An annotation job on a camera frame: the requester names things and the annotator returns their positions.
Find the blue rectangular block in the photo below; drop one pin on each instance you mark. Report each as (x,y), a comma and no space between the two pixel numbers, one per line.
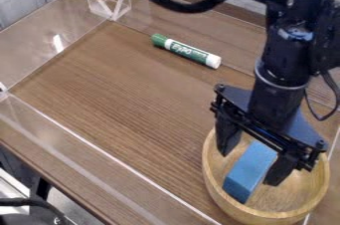
(248,171)

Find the brown wooden bowl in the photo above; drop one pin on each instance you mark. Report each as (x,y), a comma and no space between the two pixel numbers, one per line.
(272,205)

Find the green Expo marker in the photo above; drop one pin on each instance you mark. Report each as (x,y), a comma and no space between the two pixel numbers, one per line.
(187,51)

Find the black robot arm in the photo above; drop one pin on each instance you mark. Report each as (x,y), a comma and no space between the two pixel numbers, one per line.
(302,50)

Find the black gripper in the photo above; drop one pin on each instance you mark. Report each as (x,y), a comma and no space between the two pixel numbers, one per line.
(267,113)

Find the clear acrylic corner bracket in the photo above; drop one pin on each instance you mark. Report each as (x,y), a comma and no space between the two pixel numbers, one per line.
(111,9)

